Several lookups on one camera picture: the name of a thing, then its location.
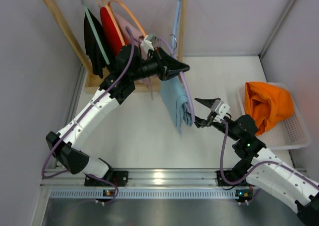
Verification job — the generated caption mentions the lilac purple hanger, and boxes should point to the lilac purple hanger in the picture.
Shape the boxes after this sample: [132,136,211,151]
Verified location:
[157,33,196,122]

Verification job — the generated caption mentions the light blue trousers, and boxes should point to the light blue trousers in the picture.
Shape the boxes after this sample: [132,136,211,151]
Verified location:
[159,76,195,135]

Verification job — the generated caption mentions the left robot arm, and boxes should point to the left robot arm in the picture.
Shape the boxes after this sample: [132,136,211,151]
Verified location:
[46,44,190,178]

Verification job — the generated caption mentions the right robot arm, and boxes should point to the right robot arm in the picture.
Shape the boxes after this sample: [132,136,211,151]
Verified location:
[195,98,319,226]

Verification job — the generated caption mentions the mauve pink trousers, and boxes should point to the mauve pink trousers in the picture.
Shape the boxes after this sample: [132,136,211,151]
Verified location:
[114,13,153,99]

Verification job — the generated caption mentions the peach hanger with red garment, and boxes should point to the peach hanger with red garment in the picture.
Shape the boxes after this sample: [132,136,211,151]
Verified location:
[95,0,125,52]

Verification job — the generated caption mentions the red trousers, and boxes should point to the red trousers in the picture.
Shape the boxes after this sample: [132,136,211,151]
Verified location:
[100,6,127,57]

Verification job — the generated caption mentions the light blue hanger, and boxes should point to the light blue hanger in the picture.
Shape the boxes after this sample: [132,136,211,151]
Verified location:
[171,0,181,53]

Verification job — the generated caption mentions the mint green hanger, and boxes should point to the mint green hanger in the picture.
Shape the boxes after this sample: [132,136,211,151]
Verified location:
[81,0,110,65]

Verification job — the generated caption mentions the black trousers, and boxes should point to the black trousers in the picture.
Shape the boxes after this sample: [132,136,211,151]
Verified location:
[83,10,114,79]

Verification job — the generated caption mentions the orange hanger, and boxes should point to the orange hanger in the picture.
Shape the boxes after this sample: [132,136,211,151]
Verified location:
[107,0,147,37]

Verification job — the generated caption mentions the orange garment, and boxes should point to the orange garment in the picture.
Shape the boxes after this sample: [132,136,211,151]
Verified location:
[244,82,294,136]

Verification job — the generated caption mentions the wooden clothes rack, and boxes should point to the wooden clothes rack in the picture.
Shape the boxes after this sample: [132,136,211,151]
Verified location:
[36,0,189,94]

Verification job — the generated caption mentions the white plastic basket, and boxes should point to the white plastic basket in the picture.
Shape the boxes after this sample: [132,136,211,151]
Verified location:
[237,82,311,150]

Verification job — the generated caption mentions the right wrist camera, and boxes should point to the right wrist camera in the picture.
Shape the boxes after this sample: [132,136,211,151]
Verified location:
[211,99,230,119]

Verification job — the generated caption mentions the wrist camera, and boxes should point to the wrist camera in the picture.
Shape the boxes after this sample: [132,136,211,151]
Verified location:
[141,34,157,53]
[211,99,230,119]

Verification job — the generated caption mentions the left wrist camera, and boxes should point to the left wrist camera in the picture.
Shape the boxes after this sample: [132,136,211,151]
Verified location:
[141,34,157,53]

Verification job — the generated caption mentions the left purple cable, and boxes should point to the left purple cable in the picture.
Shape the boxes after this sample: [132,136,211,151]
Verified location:
[41,25,136,179]

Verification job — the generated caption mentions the purple cable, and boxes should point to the purple cable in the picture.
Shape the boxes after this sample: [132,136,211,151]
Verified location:
[220,118,319,191]
[41,25,136,179]

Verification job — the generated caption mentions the aluminium mounting rail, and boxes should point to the aluminium mounting rail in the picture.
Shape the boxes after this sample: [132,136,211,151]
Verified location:
[40,168,218,188]

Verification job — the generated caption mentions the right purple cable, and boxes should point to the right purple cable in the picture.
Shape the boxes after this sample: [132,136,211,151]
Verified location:
[220,118,319,191]

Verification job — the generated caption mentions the grey slotted cable duct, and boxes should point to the grey slotted cable duct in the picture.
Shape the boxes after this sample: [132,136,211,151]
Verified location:
[49,187,252,200]

